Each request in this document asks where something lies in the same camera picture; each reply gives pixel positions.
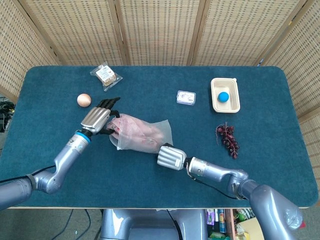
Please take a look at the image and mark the beige round egg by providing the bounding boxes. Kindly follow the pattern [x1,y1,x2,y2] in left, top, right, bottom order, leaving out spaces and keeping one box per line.
[76,93,92,108]

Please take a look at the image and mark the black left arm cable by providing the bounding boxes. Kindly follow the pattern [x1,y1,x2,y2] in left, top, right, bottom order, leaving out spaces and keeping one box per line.
[0,164,57,185]

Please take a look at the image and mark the blue carpet table mat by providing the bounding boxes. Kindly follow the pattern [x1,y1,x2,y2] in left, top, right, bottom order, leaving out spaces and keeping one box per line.
[0,65,320,209]

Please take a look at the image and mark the purple printed package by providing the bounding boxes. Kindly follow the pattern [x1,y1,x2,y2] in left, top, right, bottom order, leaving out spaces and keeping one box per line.
[206,209,216,226]

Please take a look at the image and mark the blue floor cable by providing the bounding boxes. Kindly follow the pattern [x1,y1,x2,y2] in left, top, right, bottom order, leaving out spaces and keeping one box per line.
[53,209,76,240]

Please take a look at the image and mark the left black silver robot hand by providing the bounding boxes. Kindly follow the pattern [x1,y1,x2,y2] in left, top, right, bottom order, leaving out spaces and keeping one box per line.
[80,96,121,137]

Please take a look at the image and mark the tangled black floor cables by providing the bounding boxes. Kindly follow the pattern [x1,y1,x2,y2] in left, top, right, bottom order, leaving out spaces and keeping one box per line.
[0,96,16,133]

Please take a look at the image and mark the grey robot torso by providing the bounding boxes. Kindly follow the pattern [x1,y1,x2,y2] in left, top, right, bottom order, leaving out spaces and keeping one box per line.
[99,208,209,240]

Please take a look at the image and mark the woven bamboo folding screen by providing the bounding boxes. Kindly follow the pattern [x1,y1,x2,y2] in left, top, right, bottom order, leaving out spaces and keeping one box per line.
[0,0,320,181]

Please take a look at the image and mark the transparent bag with pink contents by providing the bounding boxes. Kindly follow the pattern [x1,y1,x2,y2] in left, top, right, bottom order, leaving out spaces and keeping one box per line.
[106,113,174,154]

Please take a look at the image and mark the small white card box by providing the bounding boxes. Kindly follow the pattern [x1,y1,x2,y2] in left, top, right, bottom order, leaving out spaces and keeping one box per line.
[175,90,197,106]

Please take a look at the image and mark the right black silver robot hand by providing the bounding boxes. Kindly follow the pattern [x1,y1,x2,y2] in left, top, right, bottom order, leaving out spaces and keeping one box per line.
[156,142,188,171]

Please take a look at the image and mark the beige rectangular food container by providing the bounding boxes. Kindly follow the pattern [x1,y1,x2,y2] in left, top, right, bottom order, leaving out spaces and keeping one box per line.
[210,77,241,114]

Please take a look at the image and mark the yellow paper envelope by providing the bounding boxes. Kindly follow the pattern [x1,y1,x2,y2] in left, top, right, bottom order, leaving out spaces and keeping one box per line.
[239,216,262,240]

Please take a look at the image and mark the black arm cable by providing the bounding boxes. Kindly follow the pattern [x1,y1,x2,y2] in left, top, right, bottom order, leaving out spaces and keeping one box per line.
[0,164,57,185]
[186,172,247,201]

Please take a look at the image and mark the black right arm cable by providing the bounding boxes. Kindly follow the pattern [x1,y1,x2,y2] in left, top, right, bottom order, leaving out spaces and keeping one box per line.
[186,172,247,201]

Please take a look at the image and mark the blue ball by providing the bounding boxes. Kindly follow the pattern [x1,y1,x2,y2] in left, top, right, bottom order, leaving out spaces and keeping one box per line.
[217,91,230,104]

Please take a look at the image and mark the blue printed bottle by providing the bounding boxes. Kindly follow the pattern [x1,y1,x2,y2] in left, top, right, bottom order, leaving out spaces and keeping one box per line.
[217,209,227,234]

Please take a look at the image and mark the black torso cable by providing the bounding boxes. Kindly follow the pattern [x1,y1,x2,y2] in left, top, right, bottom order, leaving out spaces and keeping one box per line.
[166,209,183,240]

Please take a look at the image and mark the brown wooden post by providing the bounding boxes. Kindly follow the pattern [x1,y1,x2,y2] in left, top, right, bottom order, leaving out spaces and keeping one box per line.
[224,209,236,240]

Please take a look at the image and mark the purple grape bunch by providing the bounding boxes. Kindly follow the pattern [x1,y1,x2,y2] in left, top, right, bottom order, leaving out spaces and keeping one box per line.
[215,121,240,160]

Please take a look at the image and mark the clear snack packet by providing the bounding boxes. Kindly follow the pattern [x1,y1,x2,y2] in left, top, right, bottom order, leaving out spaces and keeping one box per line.
[89,61,124,92]

